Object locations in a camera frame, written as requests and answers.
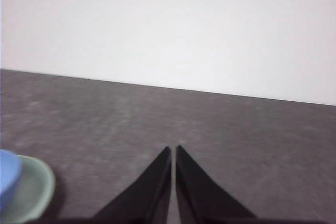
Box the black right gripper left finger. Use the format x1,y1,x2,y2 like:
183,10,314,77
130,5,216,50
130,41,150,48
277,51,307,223
93,146,172,220

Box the pale green plate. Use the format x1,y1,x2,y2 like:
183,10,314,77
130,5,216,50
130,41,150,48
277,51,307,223
0,155,56,224

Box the blue bowl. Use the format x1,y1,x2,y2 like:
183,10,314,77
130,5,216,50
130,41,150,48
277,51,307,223
0,149,22,206

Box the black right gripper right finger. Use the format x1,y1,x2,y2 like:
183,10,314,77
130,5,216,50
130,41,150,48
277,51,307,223
175,145,257,221

